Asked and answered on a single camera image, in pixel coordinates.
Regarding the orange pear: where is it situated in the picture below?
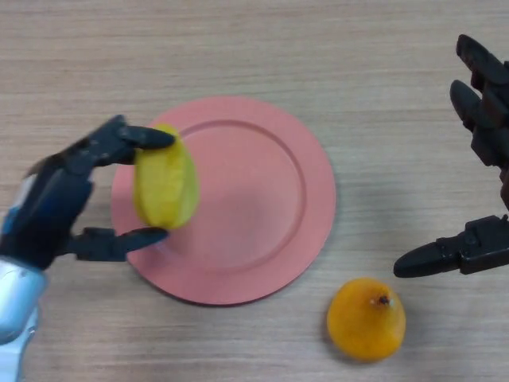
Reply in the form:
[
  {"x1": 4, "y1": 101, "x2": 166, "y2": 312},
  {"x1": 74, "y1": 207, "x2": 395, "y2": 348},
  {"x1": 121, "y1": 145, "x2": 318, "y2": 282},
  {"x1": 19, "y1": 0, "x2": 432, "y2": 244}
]
[{"x1": 326, "y1": 277, "x2": 406, "y2": 363}]

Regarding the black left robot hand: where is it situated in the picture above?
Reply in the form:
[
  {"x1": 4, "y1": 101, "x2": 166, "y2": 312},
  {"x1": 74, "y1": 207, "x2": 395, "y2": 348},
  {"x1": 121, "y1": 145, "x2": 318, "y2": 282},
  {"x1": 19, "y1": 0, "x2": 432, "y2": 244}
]
[{"x1": 0, "y1": 115, "x2": 177, "y2": 272}]

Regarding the pink round plate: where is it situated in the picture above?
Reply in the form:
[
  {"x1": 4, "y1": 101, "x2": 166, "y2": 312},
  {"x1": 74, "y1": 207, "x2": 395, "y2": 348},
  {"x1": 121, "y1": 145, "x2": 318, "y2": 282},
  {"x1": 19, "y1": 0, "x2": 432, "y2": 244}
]
[{"x1": 111, "y1": 95, "x2": 337, "y2": 306}]

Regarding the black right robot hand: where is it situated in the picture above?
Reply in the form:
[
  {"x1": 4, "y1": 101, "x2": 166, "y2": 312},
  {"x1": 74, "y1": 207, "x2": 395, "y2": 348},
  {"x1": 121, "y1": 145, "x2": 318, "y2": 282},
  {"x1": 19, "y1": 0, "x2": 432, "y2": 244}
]
[{"x1": 393, "y1": 34, "x2": 509, "y2": 279}]

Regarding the yellow starfruit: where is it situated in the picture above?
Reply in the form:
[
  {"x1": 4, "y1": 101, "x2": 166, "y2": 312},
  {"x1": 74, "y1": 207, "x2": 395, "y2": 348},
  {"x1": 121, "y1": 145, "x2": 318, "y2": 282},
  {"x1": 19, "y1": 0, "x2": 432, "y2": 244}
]
[{"x1": 132, "y1": 123, "x2": 200, "y2": 231}]

